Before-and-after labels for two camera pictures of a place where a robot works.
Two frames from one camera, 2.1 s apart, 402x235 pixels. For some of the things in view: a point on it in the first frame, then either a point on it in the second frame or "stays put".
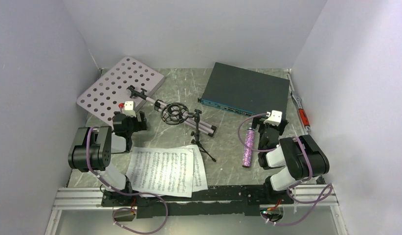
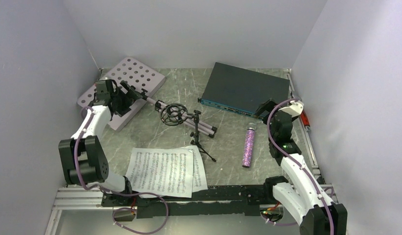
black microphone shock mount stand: [176, 113] stays put
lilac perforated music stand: [128, 79] stays put
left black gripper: [140, 125] to [129, 97]
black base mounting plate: [218, 201] stays put
